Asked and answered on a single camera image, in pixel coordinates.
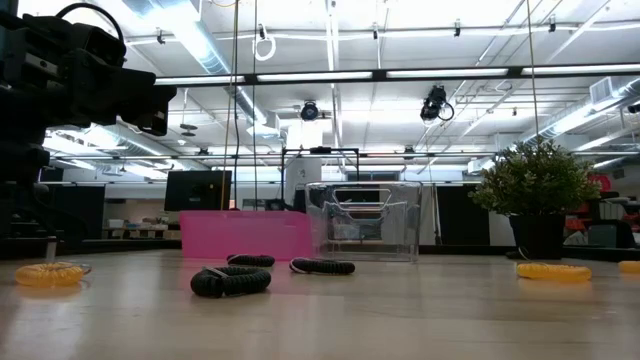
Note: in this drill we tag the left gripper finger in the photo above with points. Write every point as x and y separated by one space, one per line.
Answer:
152 117

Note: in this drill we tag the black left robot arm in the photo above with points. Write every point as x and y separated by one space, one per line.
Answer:
20 165

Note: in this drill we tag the large black monitor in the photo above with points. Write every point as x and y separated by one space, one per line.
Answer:
197 190

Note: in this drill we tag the black partition panel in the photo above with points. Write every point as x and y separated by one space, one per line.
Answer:
80 212
462 215

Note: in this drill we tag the pink plastic bin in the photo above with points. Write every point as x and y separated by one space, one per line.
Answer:
240 235

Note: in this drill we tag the clear plastic bin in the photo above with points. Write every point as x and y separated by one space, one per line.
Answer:
320 220

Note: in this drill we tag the overhead light bar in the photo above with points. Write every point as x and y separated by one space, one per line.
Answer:
380 75

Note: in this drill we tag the artificial green flowering plant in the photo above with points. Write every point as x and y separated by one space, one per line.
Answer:
535 180

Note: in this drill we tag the black plant pot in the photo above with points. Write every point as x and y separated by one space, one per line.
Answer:
537 237

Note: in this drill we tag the black chair grey back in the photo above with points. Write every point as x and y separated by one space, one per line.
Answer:
602 235

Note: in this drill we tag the parts rack grey bins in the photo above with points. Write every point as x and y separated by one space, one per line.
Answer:
620 205

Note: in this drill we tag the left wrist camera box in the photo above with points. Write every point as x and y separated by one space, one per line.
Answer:
102 45

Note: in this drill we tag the silver ceiling air duct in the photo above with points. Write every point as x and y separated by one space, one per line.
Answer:
205 50

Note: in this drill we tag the round black ceiling camera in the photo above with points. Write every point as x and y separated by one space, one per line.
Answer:
309 111

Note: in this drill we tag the small metal post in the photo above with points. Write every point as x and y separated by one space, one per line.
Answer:
50 250

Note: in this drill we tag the black frame stand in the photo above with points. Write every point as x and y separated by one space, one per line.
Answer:
320 149

